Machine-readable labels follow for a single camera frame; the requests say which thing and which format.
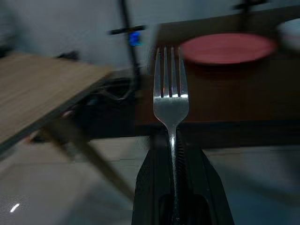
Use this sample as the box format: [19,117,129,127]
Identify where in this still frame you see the silver metal fork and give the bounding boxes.
[153,45,189,225]

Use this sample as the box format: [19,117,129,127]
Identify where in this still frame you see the red round plate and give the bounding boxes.
[180,32,278,66]

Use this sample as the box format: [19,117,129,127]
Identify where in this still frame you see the dark brown wooden table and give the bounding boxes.
[135,5,300,149]

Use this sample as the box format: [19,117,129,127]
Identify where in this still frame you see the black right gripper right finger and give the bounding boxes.
[174,130,235,225]

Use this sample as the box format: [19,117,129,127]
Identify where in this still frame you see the black floor cables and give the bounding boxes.
[83,78,136,113]

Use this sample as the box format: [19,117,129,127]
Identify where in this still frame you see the white bowl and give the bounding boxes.
[276,18,300,49]

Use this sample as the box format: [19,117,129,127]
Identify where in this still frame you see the light wooden table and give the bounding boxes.
[0,52,135,200]

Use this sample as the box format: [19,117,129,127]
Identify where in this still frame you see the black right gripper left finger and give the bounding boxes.
[131,134,175,225]

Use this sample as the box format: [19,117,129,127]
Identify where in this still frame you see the black tripod stand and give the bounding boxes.
[108,0,147,94]

